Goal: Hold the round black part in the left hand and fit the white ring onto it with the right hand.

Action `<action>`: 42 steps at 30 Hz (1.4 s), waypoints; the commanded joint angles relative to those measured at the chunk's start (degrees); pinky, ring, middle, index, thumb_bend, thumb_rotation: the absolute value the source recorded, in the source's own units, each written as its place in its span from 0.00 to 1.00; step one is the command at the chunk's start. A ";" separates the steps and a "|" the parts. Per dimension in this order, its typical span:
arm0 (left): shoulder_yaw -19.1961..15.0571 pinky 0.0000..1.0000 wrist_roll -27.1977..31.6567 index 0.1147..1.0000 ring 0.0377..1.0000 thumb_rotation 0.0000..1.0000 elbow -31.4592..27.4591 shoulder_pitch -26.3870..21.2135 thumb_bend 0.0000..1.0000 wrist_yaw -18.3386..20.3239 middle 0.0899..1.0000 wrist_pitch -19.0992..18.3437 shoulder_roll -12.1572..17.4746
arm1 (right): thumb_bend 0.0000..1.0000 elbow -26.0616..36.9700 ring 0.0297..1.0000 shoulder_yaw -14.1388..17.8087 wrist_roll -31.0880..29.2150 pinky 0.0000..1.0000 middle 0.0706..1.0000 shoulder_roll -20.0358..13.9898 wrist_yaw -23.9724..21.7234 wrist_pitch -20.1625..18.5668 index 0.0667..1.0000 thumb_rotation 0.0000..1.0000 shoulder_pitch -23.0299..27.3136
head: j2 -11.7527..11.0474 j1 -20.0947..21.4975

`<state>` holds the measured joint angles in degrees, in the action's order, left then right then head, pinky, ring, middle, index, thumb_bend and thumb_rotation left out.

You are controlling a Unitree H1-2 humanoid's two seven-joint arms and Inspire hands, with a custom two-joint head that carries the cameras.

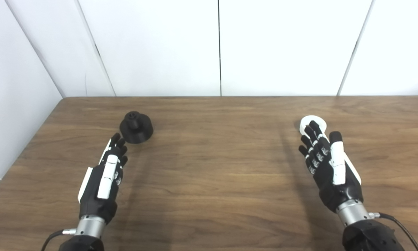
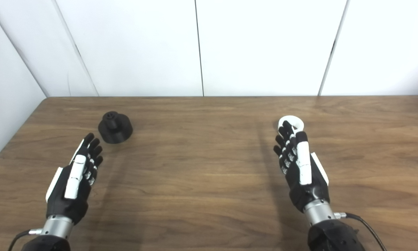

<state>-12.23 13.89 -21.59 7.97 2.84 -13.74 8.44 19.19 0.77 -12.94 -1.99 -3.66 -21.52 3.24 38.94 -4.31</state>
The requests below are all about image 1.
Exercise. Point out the round black plastic part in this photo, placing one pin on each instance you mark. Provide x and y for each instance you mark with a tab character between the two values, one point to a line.
137	132

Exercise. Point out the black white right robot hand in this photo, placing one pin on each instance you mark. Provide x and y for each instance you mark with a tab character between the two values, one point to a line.
334	190

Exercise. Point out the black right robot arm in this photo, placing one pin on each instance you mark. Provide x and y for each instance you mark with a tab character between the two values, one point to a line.
365	237

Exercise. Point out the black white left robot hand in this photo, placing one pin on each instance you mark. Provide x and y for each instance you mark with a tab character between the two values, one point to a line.
97	195

